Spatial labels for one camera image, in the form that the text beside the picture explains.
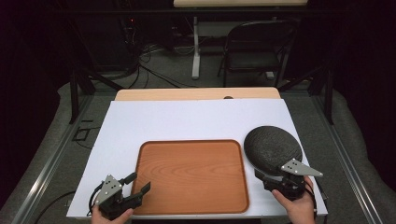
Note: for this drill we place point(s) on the aluminium floor rail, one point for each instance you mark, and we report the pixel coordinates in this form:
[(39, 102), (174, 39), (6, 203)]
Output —
[(345, 161), (46, 168)]

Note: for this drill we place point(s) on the person's right hand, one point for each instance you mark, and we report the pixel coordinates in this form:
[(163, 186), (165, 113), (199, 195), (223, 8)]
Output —
[(298, 207)]

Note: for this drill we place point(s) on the dark computer tower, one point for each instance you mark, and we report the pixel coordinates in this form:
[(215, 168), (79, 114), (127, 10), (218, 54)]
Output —
[(129, 37)]

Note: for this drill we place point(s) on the black metal frame stand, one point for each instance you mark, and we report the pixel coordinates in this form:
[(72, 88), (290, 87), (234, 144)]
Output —
[(328, 93), (73, 93)]

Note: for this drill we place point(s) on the dark round textured plate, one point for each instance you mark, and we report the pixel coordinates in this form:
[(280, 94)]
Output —
[(271, 149)]

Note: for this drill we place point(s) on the person's left hand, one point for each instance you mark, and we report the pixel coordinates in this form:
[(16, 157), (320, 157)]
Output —
[(107, 218)]

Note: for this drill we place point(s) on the beige desk top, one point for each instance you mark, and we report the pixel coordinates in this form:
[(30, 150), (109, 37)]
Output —
[(239, 2)]

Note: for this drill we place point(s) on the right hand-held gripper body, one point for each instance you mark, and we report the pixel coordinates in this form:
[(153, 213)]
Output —
[(289, 182)]

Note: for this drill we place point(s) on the light wooden table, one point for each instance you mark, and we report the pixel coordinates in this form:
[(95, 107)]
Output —
[(174, 94)]

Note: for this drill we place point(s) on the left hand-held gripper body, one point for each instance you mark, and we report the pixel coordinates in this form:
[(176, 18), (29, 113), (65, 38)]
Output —
[(109, 190)]

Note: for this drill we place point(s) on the white board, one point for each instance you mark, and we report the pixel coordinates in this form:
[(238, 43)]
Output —
[(186, 119)]

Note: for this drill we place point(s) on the black folding chair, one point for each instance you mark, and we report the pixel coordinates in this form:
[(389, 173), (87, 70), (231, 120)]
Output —
[(255, 60)]

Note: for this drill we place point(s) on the white desk leg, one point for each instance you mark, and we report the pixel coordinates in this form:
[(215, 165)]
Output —
[(195, 49)]

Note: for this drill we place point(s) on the brown wooden tray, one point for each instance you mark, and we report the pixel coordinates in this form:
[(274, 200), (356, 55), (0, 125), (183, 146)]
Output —
[(191, 177)]

